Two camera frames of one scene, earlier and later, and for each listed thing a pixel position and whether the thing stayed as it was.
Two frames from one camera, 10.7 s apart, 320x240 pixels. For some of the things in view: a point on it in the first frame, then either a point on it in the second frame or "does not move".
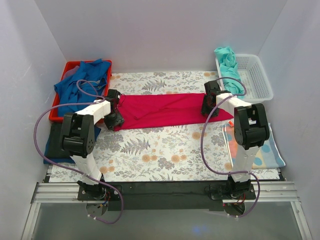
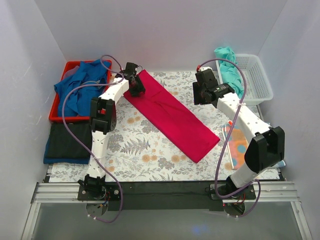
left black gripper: (115, 120) -> (137, 88)
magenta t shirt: (142, 111) -> (186, 128)
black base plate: (165, 196) does not move
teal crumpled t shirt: (228, 64) does not move
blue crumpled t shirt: (84, 86) does not move
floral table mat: (189, 153) does not move
